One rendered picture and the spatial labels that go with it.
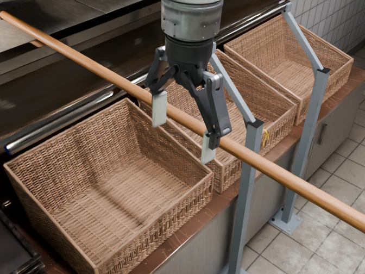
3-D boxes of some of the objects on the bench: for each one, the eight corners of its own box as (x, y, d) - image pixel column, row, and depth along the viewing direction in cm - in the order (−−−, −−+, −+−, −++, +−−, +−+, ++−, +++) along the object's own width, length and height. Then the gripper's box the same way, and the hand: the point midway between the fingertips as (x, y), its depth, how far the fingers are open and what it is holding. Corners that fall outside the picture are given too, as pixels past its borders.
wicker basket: (137, 143, 183) (132, 92, 166) (214, 93, 216) (216, 46, 198) (221, 197, 158) (226, 143, 141) (294, 131, 191) (304, 81, 173)
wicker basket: (19, 217, 150) (-2, 163, 133) (131, 145, 182) (126, 94, 165) (101, 300, 125) (88, 247, 107) (214, 200, 157) (219, 146, 139)
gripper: (123, 11, 66) (126, 117, 79) (232, 70, 52) (215, 188, 65) (158, 2, 70) (156, 105, 83) (269, 55, 56) (245, 169, 69)
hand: (182, 137), depth 74 cm, fingers open, 13 cm apart
